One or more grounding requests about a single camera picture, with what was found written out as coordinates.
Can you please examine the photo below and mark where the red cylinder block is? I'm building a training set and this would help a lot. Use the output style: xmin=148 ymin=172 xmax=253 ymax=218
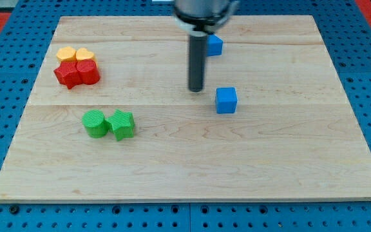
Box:
xmin=76 ymin=59 xmax=100 ymax=85

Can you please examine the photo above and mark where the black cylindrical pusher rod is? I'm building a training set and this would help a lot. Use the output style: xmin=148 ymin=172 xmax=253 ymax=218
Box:
xmin=188 ymin=35 xmax=207 ymax=92

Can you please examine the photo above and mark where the blue cube block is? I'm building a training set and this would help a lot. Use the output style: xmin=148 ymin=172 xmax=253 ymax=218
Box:
xmin=215 ymin=87 xmax=238 ymax=114

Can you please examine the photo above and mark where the wooden board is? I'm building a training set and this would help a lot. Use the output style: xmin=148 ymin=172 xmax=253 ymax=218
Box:
xmin=0 ymin=15 xmax=371 ymax=204

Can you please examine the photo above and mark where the blue block behind rod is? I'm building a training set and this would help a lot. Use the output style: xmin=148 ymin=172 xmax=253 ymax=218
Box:
xmin=207 ymin=34 xmax=223 ymax=57

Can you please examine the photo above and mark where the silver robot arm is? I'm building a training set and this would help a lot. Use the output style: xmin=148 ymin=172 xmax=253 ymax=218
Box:
xmin=173 ymin=0 xmax=240 ymax=92

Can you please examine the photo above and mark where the yellow pentagon block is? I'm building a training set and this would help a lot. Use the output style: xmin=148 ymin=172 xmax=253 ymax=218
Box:
xmin=56 ymin=46 xmax=77 ymax=62

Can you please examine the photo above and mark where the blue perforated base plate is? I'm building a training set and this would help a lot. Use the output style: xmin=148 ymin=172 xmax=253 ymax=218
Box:
xmin=0 ymin=0 xmax=371 ymax=231

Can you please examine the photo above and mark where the red star block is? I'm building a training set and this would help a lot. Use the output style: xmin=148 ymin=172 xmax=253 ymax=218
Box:
xmin=53 ymin=61 xmax=82 ymax=90

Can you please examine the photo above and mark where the green cylinder block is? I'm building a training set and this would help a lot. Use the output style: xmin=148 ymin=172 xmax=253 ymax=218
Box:
xmin=82 ymin=110 xmax=108 ymax=139

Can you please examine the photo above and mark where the green star block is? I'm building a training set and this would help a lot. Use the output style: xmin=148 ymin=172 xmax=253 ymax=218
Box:
xmin=106 ymin=109 xmax=135 ymax=141

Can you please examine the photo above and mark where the yellow heart block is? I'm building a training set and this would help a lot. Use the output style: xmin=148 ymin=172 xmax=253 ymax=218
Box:
xmin=75 ymin=48 xmax=97 ymax=62

